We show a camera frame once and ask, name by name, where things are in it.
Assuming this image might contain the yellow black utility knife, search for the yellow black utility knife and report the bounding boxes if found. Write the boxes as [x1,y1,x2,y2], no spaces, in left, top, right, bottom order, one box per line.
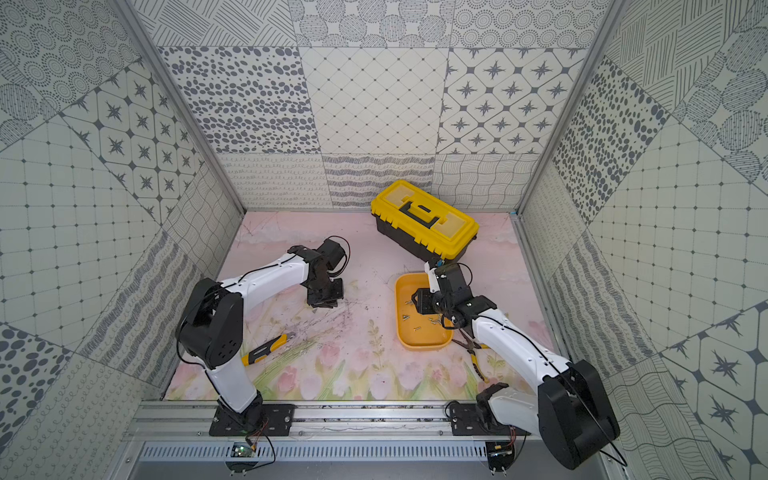
[241,332,295,366]

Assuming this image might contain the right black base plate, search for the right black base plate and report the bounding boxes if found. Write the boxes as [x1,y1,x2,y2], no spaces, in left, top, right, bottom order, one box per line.
[444,400,530,437]

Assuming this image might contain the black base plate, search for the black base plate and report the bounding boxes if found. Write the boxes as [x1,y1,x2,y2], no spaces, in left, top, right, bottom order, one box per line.
[208,402,296,437]
[444,400,530,437]

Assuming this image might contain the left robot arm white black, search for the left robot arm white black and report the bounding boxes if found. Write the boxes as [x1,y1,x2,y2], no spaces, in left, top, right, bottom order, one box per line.
[176,235,351,431]

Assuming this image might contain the aluminium mounting rail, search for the aluminium mounting rail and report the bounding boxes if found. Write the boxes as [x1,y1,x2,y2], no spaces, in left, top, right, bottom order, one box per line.
[125,401,509,441]

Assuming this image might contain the yellow handled pliers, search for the yellow handled pliers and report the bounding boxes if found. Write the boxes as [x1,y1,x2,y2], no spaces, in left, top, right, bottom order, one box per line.
[451,329,498,384]

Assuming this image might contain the white slotted cable duct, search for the white slotted cable duct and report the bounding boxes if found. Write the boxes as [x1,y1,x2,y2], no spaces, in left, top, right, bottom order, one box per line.
[139,440,486,463]

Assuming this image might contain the yellow black toolbox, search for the yellow black toolbox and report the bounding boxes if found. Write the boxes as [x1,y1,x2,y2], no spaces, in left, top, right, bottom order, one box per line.
[370,180,479,264]

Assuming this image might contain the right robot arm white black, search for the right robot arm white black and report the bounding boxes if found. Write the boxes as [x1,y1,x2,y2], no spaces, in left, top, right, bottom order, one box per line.
[411,262,620,470]

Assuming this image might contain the yellow plastic storage tray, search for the yellow plastic storage tray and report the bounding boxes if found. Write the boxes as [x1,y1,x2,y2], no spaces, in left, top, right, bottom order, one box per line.
[395,273,453,351]

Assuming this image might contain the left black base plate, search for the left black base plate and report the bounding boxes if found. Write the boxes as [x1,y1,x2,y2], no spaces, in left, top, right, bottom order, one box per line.
[208,402,296,437]

